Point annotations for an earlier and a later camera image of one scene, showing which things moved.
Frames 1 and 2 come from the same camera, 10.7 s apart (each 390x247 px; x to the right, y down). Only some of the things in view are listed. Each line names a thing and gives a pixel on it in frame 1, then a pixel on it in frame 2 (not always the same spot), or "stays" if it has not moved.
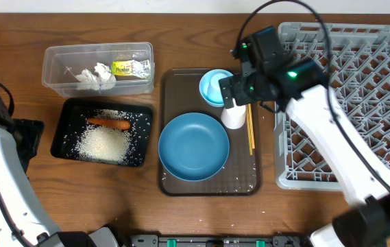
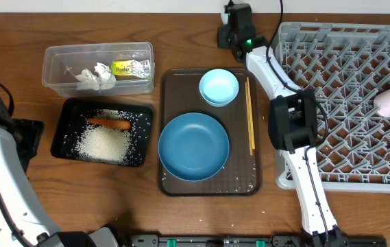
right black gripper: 227,90 -> 224,38
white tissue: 87,80 stays
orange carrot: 121,124 stays
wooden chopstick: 251,126 stays
